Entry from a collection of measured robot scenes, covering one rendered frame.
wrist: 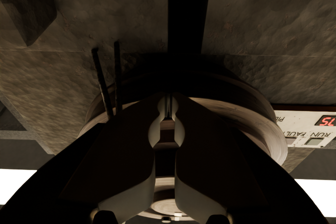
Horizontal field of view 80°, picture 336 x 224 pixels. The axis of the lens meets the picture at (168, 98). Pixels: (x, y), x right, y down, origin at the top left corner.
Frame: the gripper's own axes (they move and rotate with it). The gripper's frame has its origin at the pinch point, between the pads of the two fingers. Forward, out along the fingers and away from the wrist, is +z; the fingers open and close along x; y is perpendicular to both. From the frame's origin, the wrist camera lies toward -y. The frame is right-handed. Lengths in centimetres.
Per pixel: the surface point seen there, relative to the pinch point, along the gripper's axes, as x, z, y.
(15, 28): -17.8, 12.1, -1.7
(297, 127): 36, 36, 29
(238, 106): 10.7, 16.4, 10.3
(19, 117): -350, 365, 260
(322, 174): 532, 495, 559
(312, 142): 44, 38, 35
